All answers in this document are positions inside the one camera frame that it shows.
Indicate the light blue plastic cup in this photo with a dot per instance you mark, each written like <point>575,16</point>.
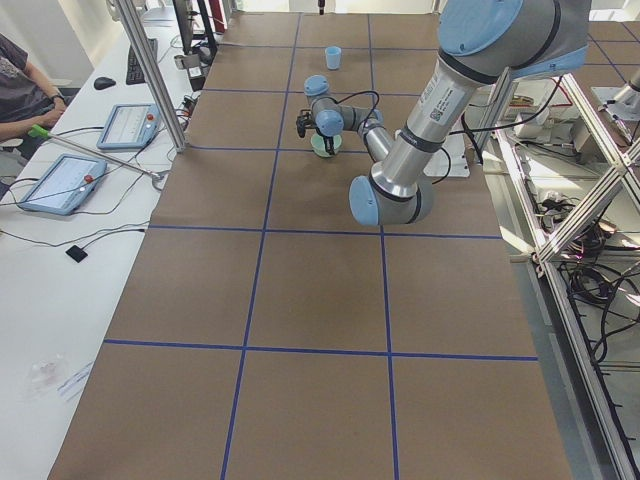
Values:
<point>333,56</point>

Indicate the aluminium frame post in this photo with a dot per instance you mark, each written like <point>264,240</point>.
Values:
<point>138,40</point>

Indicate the aluminium truss frame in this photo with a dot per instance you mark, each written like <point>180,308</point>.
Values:
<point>548,247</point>

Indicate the near blue teach pendant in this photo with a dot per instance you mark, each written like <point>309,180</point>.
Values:
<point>65,185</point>

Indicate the small black square pad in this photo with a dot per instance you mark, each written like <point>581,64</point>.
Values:
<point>76,253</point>

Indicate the far blue teach pendant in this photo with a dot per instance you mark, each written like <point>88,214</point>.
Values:
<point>129,127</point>

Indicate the blue teach pendant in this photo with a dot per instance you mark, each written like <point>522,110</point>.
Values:
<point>65,185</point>
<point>129,127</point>

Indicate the black keyboard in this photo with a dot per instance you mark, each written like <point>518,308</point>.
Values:
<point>134,72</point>

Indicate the clear plastic bag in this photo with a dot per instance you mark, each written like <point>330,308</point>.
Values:
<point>44,375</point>

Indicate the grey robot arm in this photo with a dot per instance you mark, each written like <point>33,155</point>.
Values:
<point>478,40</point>

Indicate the black computer mouse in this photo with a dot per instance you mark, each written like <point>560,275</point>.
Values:
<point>102,83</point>

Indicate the light green ceramic bowl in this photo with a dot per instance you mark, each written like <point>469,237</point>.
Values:
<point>320,145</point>

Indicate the metal rod green handle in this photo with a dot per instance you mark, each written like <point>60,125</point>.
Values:
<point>37,131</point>

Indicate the seated person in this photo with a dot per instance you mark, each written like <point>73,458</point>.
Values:
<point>28,97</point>

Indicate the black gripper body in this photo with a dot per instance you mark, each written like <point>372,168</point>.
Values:
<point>327,140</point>

